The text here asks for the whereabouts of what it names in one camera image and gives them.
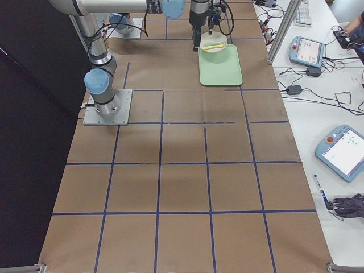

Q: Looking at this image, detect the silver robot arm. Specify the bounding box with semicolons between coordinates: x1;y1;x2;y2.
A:
109;1;227;35
50;1;185;117

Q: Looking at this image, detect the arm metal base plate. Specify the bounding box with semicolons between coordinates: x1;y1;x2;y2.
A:
83;89;133;126
106;14;143;39

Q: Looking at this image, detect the white round plate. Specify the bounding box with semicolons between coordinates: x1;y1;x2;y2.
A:
200;31;228;53

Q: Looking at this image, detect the teach pendant tablet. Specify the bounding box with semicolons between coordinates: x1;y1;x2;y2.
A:
288;36;325;68
315;125;363;182

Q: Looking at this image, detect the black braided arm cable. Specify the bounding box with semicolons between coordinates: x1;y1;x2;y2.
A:
218;0;235;36
86;11;150;57

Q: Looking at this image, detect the black power adapter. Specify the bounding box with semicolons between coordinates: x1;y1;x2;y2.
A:
305;67;322;77
286;85;303;96

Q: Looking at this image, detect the black power adapter near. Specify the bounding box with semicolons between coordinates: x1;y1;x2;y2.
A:
286;85;303;96

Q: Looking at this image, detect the far teach pendant tablet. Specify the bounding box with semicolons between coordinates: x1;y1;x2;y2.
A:
288;36;325;68

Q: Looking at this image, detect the near teach pendant tablet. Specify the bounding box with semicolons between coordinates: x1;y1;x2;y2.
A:
315;125;363;182

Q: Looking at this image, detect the dark folded umbrella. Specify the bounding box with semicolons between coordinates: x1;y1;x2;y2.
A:
325;193;363;220

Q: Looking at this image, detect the black power adapter far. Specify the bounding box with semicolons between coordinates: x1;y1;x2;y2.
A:
305;67;322;77

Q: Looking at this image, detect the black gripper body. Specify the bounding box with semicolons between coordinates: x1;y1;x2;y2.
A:
208;0;222;24
189;0;209;27

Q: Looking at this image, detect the white keyboard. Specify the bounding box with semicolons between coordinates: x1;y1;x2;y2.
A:
295;0;312;27

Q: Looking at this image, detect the mint green tray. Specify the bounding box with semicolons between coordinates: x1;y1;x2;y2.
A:
198;44;243;86

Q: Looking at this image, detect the aluminium frame post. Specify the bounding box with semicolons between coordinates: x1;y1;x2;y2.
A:
266;0;301;65

